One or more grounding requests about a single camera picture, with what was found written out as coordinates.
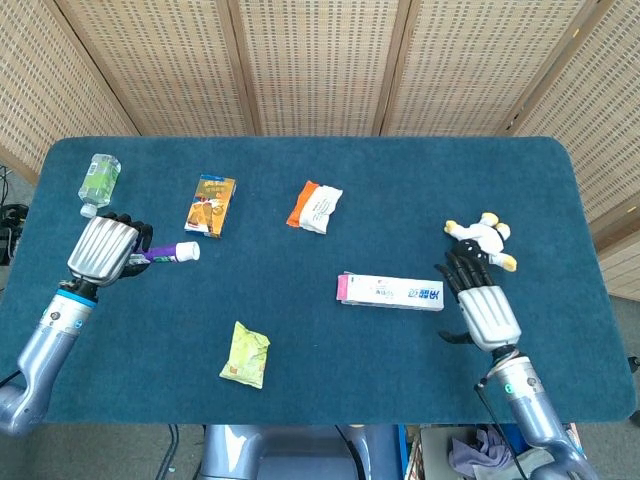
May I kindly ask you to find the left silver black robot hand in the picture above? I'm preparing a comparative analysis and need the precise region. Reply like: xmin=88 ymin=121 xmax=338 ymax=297
xmin=66 ymin=212 xmax=155 ymax=287

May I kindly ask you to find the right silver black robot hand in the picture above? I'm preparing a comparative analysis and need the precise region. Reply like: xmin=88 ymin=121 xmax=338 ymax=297
xmin=433 ymin=249 xmax=522 ymax=351

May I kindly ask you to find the purple white toothpaste tube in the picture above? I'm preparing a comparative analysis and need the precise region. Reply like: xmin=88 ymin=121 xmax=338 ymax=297
xmin=130 ymin=241 xmax=201 ymax=265

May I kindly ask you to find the white pink toothpaste box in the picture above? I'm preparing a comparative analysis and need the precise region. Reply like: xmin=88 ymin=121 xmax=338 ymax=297
xmin=335 ymin=272 xmax=446 ymax=312

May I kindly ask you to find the orange blue snack box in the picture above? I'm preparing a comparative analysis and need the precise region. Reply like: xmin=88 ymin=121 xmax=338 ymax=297
xmin=183 ymin=174 xmax=238 ymax=239

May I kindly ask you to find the clear bottle with green label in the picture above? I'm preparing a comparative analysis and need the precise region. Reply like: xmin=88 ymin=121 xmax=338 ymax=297
xmin=78 ymin=153 xmax=122 ymax=219

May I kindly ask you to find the black white plush toy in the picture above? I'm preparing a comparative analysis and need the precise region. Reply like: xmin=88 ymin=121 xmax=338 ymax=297
xmin=443 ymin=212 xmax=519 ymax=273

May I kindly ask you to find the black equipment on floor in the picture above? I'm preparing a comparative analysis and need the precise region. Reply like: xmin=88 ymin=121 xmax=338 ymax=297
xmin=0 ymin=202 xmax=31 ymax=266

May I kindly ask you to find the crumpled purple cloth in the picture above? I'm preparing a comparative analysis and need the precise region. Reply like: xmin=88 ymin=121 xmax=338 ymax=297
xmin=447 ymin=427 xmax=514 ymax=474

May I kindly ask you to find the blue carpet table cover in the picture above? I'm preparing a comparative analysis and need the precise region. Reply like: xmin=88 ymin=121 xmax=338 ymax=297
xmin=0 ymin=135 xmax=637 ymax=426

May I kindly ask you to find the woven folding screen panel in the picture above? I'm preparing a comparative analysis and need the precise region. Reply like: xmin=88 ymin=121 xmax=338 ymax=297
xmin=504 ymin=0 xmax=640 ymax=301
xmin=227 ymin=0 xmax=414 ymax=137
xmin=379 ymin=0 xmax=601 ymax=137
xmin=0 ymin=0 xmax=141 ymax=186
xmin=52 ymin=0 xmax=261 ymax=137

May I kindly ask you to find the yellow-green snack bag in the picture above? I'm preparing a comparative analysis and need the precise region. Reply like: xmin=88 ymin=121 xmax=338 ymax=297
xmin=218 ymin=320 xmax=272 ymax=390

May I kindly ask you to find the orange white snack packet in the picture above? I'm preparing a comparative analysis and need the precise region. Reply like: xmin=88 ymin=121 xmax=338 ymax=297
xmin=285 ymin=180 xmax=344 ymax=235

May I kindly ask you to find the silver-blue robot torso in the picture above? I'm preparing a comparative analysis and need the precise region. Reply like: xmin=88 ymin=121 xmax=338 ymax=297
xmin=199 ymin=423 xmax=404 ymax=480

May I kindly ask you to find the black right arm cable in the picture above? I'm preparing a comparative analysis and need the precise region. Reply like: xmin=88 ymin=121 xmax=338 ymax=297
xmin=473 ymin=377 xmax=531 ymax=480

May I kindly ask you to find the black cable under table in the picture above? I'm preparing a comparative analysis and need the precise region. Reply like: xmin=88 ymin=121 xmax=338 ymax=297
xmin=158 ymin=423 xmax=181 ymax=476

